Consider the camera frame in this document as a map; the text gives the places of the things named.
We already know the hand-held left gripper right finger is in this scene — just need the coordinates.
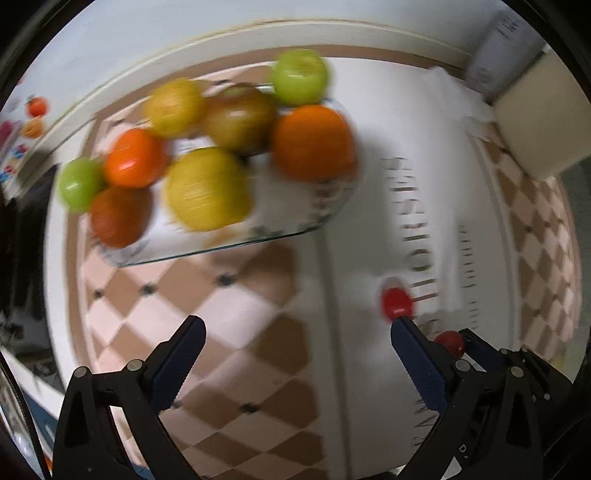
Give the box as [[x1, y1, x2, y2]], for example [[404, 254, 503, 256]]
[[390, 316, 543, 480]]

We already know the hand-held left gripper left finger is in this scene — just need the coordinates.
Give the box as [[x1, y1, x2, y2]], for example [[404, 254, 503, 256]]
[[52, 315, 207, 480]]

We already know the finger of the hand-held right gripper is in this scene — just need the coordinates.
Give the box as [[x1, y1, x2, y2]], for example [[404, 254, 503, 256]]
[[458, 329, 509, 370]]

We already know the red cherry tomato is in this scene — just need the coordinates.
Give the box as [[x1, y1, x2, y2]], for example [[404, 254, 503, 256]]
[[435, 332, 466, 360], [379, 287, 415, 320]]

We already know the reddish brown apple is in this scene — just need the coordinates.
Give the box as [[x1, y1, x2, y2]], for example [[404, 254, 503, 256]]
[[90, 185, 153, 249]]

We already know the yellow lemon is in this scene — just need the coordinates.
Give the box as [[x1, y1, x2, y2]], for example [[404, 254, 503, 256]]
[[143, 78, 206, 139], [165, 147, 254, 232]]

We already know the oval floral print plate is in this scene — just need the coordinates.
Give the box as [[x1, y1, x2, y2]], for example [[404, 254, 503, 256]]
[[92, 78, 364, 269]]

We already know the green apple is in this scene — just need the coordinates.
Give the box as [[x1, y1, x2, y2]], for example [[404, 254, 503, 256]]
[[270, 48, 332, 107], [58, 157, 106, 214]]

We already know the orange tangerine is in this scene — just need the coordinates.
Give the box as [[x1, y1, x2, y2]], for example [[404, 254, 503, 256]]
[[104, 128, 171, 189], [271, 105, 358, 183]]

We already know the greenish brown apple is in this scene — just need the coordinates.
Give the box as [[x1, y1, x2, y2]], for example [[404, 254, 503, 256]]
[[203, 84, 279, 157]]

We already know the checkered printed table mat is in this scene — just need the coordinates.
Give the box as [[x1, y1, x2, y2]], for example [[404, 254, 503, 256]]
[[65, 44, 583, 480]]

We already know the beige utensil holder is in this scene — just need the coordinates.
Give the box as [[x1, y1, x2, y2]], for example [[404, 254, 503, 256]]
[[492, 46, 591, 182]]

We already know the white crumpled tissue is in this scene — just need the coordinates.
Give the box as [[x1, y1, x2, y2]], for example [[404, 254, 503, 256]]
[[427, 67, 496, 139]]

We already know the grey gas canister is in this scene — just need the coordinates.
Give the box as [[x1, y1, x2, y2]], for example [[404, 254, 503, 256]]
[[464, 9, 549, 101]]

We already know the colourful wall sticker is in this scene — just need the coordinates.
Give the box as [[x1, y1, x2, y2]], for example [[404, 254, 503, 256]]
[[0, 92, 52, 190]]

